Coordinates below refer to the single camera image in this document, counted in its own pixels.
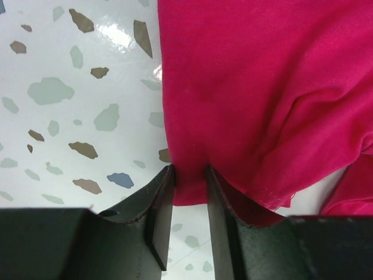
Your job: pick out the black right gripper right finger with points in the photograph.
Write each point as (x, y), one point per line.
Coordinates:
(252, 242)

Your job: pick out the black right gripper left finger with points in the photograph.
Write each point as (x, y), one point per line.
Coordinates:
(130, 240)

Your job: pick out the pink t shirt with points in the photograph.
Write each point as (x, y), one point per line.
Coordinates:
(276, 96)

